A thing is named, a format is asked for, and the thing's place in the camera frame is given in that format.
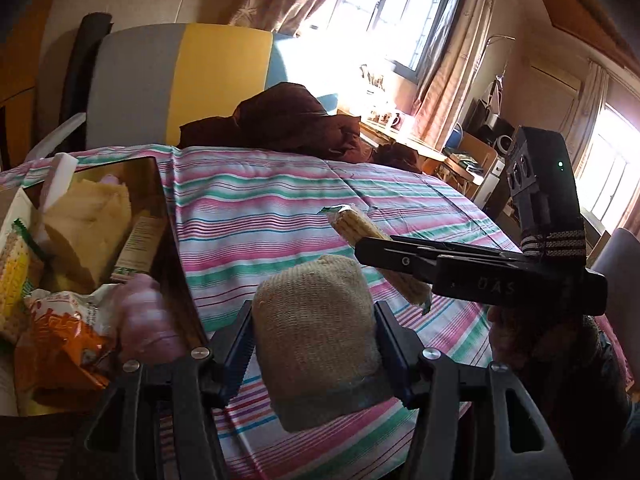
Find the green cracker pack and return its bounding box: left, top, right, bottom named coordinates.
left=320, top=205, right=433, bottom=314

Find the orange snack bag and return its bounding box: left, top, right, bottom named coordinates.
left=14, top=284, right=117, bottom=416

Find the pink sock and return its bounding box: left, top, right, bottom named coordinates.
left=114, top=274, right=188, bottom=365

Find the cream sock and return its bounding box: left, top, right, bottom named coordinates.
left=252, top=255, right=393, bottom=432

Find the small green tea box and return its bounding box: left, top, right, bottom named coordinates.
left=110, top=216, right=166, bottom=283

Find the yellow sponge block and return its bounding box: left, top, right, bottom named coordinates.
left=43, top=180, right=132, bottom=294

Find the white foam block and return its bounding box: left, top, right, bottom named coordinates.
left=39, top=153, right=78, bottom=214

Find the beige barcode carton box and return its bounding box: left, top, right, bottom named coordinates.
left=0, top=188, right=41, bottom=256

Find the person's right hand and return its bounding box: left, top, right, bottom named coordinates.
left=487, top=306, right=600, bottom=370

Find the wooden side desk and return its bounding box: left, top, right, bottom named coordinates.
left=422, top=132, right=504, bottom=208

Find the blue chair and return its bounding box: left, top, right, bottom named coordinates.
left=442, top=122, right=464, bottom=152

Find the pink bedding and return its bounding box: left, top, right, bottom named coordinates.
left=594, top=314, right=634, bottom=391

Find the white desk fan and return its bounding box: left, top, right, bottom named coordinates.
left=495, top=134, right=513, bottom=156

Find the black speaker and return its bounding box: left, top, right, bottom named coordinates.
left=462, top=99, right=514, bottom=145

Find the striped tablecloth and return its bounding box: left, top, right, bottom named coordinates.
left=0, top=143, right=522, bottom=480

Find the maroon cloth pile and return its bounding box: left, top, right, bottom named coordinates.
left=178, top=82, right=421, bottom=174

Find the air conditioner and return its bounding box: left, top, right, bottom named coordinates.
left=529, top=58, right=582, bottom=93

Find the grey yellow chair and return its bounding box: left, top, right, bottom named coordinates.
left=26, top=23, right=338, bottom=160

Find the black rolled mat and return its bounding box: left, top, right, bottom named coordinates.
left=58, top=12, right=113, bottom=124

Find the wooden wardrobe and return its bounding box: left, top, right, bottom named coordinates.
left=1, top=0, right=53, bottom=170

